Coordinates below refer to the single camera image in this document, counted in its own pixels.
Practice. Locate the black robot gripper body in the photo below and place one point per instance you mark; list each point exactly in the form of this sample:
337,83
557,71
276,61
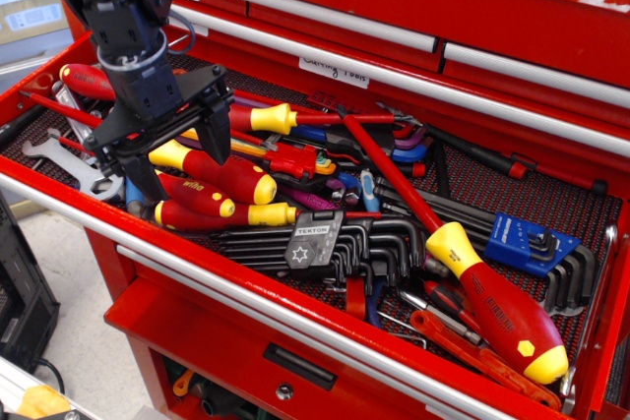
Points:
153,104

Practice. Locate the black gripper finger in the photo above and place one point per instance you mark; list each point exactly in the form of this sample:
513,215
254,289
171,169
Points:
213,131
137,167

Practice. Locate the small red yellow Wiha screwdriver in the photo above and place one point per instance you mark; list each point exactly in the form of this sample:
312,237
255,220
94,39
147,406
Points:
195,192

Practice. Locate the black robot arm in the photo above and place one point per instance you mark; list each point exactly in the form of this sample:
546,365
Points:
136,22

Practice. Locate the flat steel open wrench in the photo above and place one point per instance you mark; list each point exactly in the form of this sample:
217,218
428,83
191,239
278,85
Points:
90,180

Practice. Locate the back-centre red yellow screwdriver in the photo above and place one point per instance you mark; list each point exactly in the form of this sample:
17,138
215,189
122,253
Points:
279,118

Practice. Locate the back-left red yellow screwdriver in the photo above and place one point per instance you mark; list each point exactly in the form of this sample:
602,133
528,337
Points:
88,81

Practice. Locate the medium red yellow screwdriver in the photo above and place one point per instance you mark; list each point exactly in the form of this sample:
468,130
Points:
240,178

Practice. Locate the red holder coloured hex keys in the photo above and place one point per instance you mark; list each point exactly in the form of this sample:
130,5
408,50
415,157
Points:
252,158

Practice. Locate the black Tekton torx key set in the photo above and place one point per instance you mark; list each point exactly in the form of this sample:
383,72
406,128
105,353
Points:
330,245

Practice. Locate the black equipment case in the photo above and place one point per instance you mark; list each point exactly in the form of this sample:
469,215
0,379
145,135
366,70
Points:
29,310

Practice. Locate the open red tool drawer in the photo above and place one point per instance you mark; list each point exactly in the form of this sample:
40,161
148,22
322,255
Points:
294,350

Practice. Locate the red tool chest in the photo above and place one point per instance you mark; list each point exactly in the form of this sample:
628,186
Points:
443,21

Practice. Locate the small red black screwdriver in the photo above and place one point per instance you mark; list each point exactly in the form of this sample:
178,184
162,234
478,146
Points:
448,308

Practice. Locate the black red long tool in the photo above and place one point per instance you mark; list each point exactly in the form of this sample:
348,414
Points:
515,165

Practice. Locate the large red yellow screwdriver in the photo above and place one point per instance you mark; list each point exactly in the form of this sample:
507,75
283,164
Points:
511,321

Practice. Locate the orange flat plastic tool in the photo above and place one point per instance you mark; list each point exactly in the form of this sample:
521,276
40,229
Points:
482,359

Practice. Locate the blue holder hex key set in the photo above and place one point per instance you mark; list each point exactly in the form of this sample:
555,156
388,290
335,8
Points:
568,266

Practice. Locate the blue handled tool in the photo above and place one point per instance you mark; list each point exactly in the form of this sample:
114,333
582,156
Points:
134,198

